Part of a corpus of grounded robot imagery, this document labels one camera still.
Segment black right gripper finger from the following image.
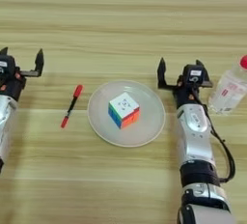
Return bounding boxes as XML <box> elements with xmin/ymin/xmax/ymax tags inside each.
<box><xmin>156</xmin><ymin>57</ymin><xmax>169</xmax><ymax>90</ymax></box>
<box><xmin>195</xmin><ymin>59</ymin><xmax>210</xmax><ymax>83</ymax></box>

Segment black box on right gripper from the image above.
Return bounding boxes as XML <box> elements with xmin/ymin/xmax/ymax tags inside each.
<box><xmin>181</xmin><ymin>64</ymin><xmax>206</xmax><ymax>85</ymax></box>

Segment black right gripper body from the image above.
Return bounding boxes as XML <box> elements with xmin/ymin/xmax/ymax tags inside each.
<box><xmin>157</xmin><ymin>80</ymin><xmax>214</xmax><ymax>110</ymax></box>

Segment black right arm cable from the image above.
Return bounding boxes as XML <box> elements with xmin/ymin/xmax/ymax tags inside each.
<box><xmin>194</xmin><ymin>94</ymin><xmax>236</xmax><ymax>183</ymax></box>

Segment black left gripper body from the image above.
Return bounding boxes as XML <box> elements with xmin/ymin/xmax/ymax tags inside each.
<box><xmin>0</xmin><ymin>70</ymin><xmax>42</xmax><ymax>102</ymax></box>

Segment clear bottle with red cap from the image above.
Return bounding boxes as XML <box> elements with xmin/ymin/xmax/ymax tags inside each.
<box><xmin>206</xmin><ymin>54</ymin><xmax>247</xmax><ymax>116</ymax></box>

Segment round white plate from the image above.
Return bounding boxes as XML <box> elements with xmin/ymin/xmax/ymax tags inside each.
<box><xmin>87</xmin><ymin>79</ymin><xmax>167</xmax><ymax>149</ymax></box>

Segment multicolour puzzle cube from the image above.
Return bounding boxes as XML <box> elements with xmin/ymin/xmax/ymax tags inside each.
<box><xmin>107</xmin><ymin>91</ymin><xmax>142</xmax><ymax>130</ymax></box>

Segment red and black marker pen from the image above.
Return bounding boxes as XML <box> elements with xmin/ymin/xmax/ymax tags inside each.
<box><xmin>60</xmin><ymin>84</ymin><xmax>85</xmax><ymax>129</ymax></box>

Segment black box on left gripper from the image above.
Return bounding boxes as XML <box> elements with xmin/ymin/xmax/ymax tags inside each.
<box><xmin>0</xmin><ymin>54</ymin><xmax>17</xmax><ymax>78</ymax></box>

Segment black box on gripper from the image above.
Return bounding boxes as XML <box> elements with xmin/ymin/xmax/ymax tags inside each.
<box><xmin>0</xmin><ymin>54</ymin><xmax>17</xmax><ymax>78</ymax></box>
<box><xmin>181</xmin><ymin>64</ymin><xmax>206</xmax><ymax>85</ymax></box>

